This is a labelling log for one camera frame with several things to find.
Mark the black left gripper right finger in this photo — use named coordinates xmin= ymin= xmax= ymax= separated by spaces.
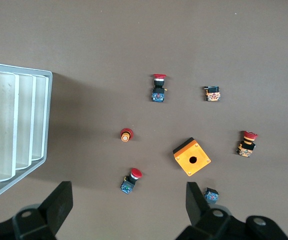
xmin=175 ymin=181 xmax=288 ymax=240

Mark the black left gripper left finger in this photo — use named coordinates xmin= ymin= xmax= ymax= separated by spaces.
xmin=0 ymin=181 xmax=74 ymax=240

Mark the red pushbutton black contact block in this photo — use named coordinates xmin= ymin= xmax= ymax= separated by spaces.
xmin=203 ymin=187 xmax=219 ymax=205

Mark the red pushbutton blue contact block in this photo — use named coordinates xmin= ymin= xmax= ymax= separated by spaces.
xmin=119 ymin=167 xmax=144 ymax=195
xmin=149 ymin=73 xmax=169 ymax=103

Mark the red mushroom button yellow block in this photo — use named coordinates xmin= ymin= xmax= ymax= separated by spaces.
xmin=235 ymin=130 xmax=259 ymax=158

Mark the white grooved tray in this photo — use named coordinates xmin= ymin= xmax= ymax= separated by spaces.
xmin=0 ymin=61 xmax=54 ymax=208

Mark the red yellow button head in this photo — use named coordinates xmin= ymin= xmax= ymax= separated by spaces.
xmin=119 ymin=127 xmax=134 ymax=143

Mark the orange black contact block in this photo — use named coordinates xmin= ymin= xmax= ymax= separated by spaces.
xmin=201 ymin=85 xmax=222 ymax=103

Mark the brown paper table cover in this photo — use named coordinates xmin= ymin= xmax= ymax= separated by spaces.
xmin=0 ymin=0 xmax=288 ymax=240

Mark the orange button enclosure box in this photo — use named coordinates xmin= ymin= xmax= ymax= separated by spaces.
xmin=172 ymin=136 xmax=212 ymax=178

